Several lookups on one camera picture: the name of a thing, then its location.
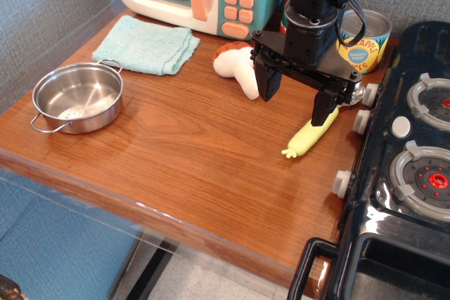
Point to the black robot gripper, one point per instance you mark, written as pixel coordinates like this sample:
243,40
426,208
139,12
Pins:
305,52

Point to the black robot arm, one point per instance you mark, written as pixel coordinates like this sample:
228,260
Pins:
320,8

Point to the black toy stove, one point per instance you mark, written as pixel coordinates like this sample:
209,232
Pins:
394,226

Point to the light blue folded cloth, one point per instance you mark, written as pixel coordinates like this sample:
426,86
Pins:
147,47

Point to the white plush mushroom toy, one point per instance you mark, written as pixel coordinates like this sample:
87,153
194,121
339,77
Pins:
232,60

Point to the small steel pot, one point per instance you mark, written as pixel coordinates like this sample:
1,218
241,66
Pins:
78,98

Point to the pineapple slices toy can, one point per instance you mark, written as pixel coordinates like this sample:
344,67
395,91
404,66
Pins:
367,53

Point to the spoon with yellow-green handle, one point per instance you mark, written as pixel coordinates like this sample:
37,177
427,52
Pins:
309,135

